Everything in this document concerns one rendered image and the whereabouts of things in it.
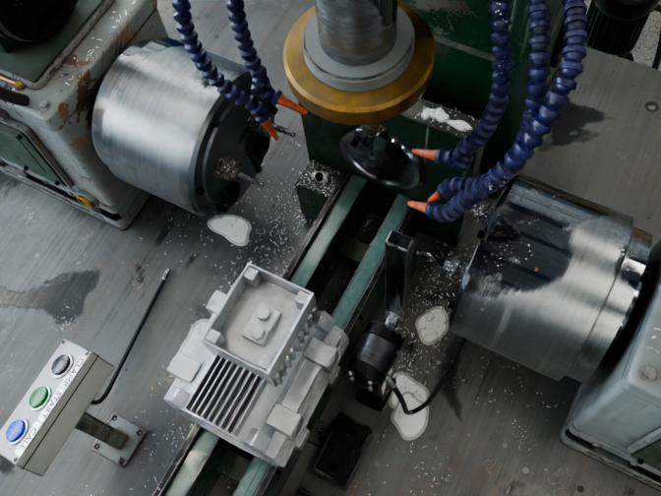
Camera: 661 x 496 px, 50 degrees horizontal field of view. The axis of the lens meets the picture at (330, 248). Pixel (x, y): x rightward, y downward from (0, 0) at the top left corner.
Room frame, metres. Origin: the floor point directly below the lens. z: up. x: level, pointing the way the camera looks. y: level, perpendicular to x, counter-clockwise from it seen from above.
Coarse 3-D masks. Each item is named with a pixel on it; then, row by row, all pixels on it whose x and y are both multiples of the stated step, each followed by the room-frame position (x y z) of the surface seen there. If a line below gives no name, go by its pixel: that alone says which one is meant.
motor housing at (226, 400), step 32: (192, 352) 0.32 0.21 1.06; (192, 384) 0.27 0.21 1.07; (224, 384) 0.26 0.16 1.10; (256, 384) 0.25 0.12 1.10; (288, 384) 0.25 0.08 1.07; (320, 384) 0.25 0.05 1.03; (192, 416) 0.25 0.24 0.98; (224, 416) 0.22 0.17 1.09; (256, 416) 0.21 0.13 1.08; (288, 448) 0.18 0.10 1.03
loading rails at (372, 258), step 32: (352, 192) 0.61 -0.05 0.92; (320, 224) 0.55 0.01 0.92; (352, 224) 0.58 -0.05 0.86; (384, 224) 0.54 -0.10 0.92; (416, 224) 0.56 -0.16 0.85; (320, 256) 0.50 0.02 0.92; (352, 256) 0.52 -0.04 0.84; (384, 256) 0.47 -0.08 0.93; (320, 288) 0.48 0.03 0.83; (352, 288) 0.43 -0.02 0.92; (384, 288) 0.45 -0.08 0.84; (352, 320) 0.37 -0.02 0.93; (352, 352) 0.35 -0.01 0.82; (320, 416) 0.26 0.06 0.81; (192, 448) 0.22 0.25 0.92; (224, 448) 0.22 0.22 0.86; (320, 448) 0.21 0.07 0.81; (160, 480) 0.18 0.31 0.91; (192, 480) 0.17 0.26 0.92; (256, 480) 0.16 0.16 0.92
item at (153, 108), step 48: (144, 48) 0.78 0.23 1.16; (96, 96) 0.72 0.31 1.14; (144, 96) 0.69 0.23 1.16; (192, 96) 0.67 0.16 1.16; (96, 144) 0.68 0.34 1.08; (144, 144) 0.63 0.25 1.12; (192, 144) 0.60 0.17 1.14; (240, 144) 0.66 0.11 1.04; (192, 192) 0.56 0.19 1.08; (240, 192) 0.63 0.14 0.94
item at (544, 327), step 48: (528, 192) 0.43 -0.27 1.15; (480, 240) 0.38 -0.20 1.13; (528, 240) 0.36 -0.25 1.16; (576, 240) 0.34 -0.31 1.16; (624, 240) 0.34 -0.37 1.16; (480, 288) 0.32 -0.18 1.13; (528, 288) 0.30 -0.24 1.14; (576, 288) 0.29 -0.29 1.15; (624, 288) 0.28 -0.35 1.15; (480, 336) 0.28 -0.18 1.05; (528, 336) 0.25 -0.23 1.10; (576, 336) 0.24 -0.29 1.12
